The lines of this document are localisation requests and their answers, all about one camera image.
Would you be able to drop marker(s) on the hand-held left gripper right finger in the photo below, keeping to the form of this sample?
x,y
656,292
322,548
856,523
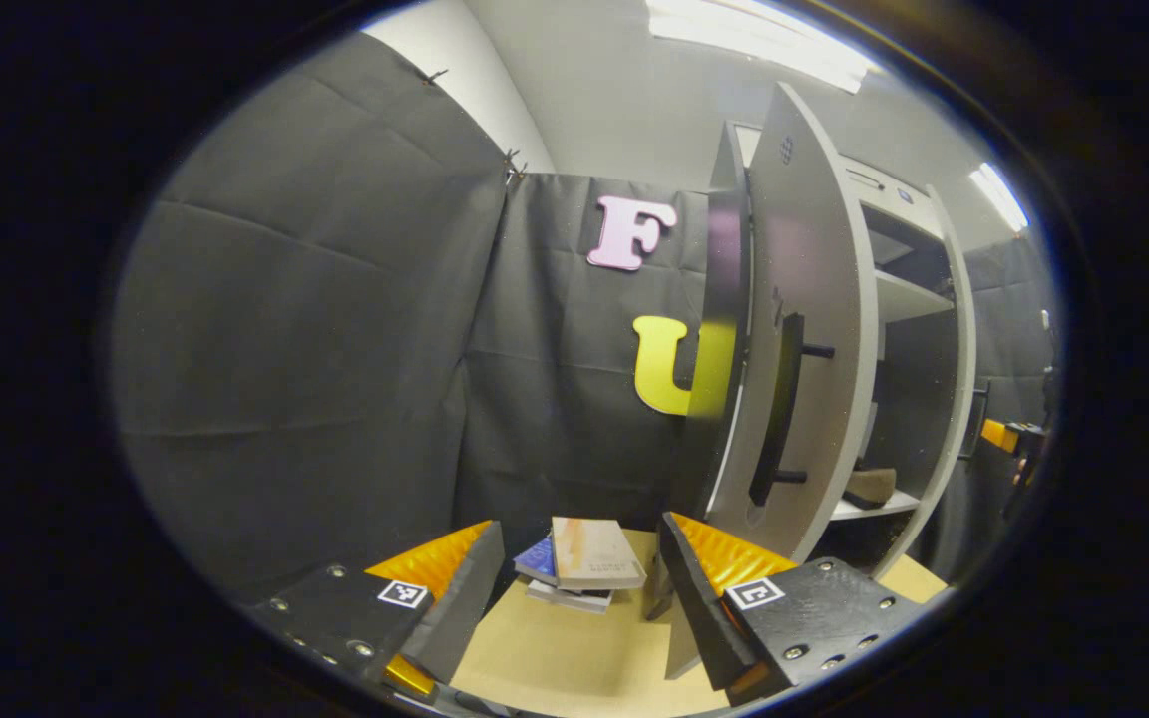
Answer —
x,y
699,608

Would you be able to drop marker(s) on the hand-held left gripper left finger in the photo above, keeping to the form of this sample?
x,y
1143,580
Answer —
x,y
465,608

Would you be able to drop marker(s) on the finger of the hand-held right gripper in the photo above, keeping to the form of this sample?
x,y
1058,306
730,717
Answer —
x,y
998,435

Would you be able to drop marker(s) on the brown fuzzy shoe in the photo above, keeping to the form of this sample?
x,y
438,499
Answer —
x,y
871,489

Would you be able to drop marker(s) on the grey shoe cabinet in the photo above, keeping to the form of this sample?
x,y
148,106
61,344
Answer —
x,y
899,299

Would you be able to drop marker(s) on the blue book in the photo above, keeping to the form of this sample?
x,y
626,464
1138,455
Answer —
x,y
538,560

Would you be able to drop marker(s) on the grey book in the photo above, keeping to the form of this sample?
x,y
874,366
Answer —
x,y
574,598

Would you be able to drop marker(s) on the tan book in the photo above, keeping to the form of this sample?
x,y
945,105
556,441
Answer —
x,y
594,553

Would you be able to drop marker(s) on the black backdrop cloth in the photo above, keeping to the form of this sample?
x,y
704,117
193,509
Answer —
x,y
335,349
1008,289

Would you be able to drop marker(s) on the small ceiling lamp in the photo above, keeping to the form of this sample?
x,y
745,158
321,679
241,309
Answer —
x,y
998,194

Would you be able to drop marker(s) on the large ceiling lamp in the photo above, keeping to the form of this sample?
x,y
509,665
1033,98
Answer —
x,y
764,40

